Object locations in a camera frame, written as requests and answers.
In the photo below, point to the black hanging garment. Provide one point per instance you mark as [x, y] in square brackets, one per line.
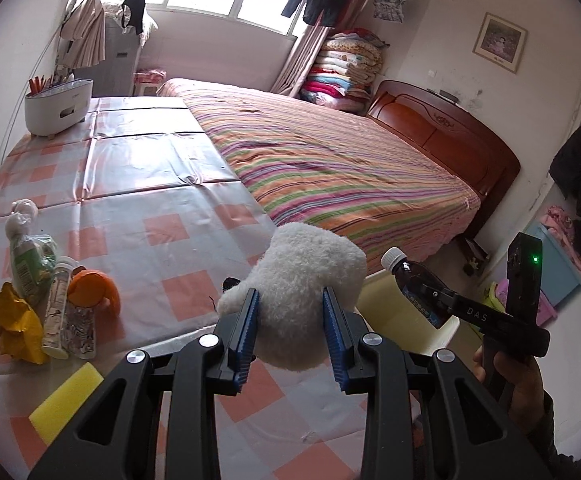
[138, 0]

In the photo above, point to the white fluffy plush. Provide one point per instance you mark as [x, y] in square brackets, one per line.
[300, 280]

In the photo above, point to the yellow sponge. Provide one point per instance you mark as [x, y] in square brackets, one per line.
[68, 402]

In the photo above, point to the bunch of orange chopsticks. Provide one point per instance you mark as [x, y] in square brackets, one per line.
[40, 85]

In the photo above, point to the wooden headboard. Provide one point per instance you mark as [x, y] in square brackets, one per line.
[470, 145]

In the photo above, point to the dark plastic bottle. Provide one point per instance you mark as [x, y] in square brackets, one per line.
[410, 280]

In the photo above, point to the pink stool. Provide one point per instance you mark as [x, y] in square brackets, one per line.
[149, 80]

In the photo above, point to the blue storage box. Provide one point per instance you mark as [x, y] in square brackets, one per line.
[558, 275]

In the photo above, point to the knotted green plastic bag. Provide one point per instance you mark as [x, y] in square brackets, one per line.
[30, 265]

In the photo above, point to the white utensil holder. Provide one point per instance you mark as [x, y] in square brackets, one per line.
[55, 110]

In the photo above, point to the bed with striped sheet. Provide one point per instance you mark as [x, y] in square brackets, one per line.
[345, 170]

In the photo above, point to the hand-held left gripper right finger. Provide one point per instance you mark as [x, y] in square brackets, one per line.
[335, 340]

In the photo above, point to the orange plastic lid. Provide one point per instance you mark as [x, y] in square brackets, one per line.
[88, 287]

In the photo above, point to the person's right forearm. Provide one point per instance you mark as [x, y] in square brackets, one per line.
[553, 440]

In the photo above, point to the stack of folded quilts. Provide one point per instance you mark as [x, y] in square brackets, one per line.
[343, 70]

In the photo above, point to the white tablet tube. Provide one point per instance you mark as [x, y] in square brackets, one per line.
[58, 310]

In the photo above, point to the tied striped curtain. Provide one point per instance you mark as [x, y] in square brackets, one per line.
[85, 30]

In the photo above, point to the beige window curtain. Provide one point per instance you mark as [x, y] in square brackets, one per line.
[300, 60]

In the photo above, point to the grey appliance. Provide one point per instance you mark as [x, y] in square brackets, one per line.
[123, 60]

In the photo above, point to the person's right hand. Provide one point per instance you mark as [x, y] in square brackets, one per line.
[520, 390]

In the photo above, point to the pink patterned cloth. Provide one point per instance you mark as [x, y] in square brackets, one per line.
[558, 222]

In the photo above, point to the yellow crumpled packet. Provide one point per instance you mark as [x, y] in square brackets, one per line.
[15, 330]

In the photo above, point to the cream plastic bin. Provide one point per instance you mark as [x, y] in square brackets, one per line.
[380, 305]

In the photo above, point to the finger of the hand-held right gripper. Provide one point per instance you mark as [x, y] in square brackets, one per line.
[435, 294]

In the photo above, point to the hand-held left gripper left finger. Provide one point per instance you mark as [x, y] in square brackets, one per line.
[248, 340]

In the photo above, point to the magenta plastic bag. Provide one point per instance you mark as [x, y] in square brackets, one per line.
[545, 312]

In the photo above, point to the framed wall picture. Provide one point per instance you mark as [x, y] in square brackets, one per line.
[499, 42]

